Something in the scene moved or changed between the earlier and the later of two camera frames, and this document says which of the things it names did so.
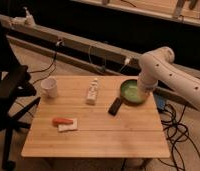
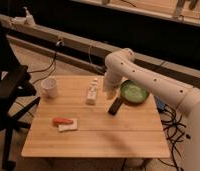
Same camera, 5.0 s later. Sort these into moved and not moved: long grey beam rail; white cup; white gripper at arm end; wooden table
Moved: white gripper at arm end
Not moved: wooden table; long grey beam rail; white cup
